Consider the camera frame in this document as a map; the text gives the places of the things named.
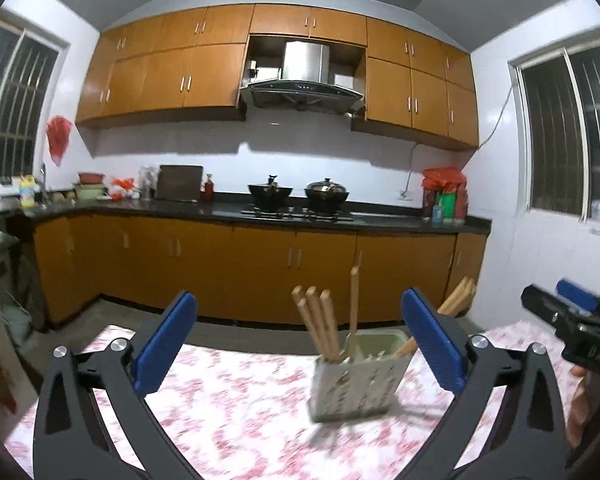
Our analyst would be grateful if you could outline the person's right hand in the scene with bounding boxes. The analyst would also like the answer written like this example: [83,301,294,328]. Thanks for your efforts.
[566,365,595,453]

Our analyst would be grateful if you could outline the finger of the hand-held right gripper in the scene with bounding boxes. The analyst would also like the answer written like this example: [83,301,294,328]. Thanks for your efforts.
[521,284,581,335]
[556,280,600,316]

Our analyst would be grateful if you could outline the steel range hood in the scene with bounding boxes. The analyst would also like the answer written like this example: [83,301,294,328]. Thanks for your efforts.
[239,41,366,118]

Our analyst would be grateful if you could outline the small crumpled red plastic bag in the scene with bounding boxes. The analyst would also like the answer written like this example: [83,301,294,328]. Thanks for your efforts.
[109,177,140,200]

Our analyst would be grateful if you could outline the black kitchen countertop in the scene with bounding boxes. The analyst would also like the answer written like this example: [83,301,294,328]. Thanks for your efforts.
[0,199,493,267]

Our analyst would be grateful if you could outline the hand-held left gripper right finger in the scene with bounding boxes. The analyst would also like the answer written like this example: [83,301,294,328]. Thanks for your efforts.
[397,287,567,480]

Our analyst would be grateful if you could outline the grey power cable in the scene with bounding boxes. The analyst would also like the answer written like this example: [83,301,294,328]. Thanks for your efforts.
[404,84,515,196]

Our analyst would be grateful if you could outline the white printed panel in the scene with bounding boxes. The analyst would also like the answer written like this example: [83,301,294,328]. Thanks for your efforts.
[0,260,38,441]

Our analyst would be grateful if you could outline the large red plastic bag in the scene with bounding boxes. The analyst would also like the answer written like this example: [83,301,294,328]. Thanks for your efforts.
[422,167,467,193]

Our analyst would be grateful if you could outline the black gas stove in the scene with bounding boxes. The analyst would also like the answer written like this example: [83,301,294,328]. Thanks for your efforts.
[241,205,356,222]

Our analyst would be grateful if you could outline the white chopstick holder box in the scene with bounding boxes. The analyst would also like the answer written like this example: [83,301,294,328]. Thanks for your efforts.
[308,329,412,423]

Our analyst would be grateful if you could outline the hanging red plastic bag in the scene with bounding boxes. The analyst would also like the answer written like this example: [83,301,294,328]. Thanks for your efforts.
[46,116,74,166]

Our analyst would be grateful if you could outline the wooden cabinets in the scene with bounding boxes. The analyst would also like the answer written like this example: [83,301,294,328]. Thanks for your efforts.
[32,215,488,327]
[75,4,481,151]

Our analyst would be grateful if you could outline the large barred window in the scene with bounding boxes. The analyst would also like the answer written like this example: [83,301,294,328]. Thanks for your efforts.
[509,25,600,221]

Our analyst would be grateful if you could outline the wooden lower cabinets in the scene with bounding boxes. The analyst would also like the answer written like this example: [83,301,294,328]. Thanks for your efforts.
[32,215,488,327]

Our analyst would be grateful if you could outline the pink floral tablecloth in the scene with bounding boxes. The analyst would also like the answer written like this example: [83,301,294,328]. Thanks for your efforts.
[2,317,588,480]

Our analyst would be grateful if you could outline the dark wooden cutting board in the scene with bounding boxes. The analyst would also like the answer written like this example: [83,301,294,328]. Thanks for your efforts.
[157,165,204,202]

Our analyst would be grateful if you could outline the small black lidded wok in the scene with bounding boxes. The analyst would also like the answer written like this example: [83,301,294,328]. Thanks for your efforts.
[247,174,293,211]

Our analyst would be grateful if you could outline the large black lidded wok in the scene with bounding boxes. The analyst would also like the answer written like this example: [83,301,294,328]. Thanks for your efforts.
[304,177,351,213]

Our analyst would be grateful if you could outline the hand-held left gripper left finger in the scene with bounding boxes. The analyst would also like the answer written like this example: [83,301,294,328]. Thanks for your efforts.
[32,289,201,480]

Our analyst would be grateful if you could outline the narrow barred window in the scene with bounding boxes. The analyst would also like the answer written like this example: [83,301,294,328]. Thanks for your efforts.
[0,17,71,183]

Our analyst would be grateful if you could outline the wooden upper cabinets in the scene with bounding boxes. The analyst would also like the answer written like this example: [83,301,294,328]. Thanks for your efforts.
[75,4,481,151]

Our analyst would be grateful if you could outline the clear glass jars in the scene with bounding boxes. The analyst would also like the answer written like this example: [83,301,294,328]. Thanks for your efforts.
[139,165,160,200]

